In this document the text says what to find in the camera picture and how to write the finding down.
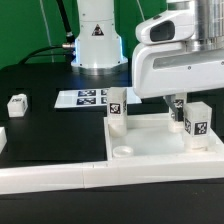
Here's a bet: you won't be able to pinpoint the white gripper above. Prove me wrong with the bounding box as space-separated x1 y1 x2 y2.
132 11 224 121

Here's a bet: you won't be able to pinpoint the white square table top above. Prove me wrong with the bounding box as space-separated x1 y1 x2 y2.
104 113 224 163

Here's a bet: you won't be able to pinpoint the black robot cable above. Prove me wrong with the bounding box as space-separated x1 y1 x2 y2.
18 0 78 65

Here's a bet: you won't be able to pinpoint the white plate with fiducial tags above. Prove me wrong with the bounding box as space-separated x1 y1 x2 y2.
54 87 141 109

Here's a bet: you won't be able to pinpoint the white L-shaped obstacle fence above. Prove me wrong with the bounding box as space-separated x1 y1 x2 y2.
0 126 224 196

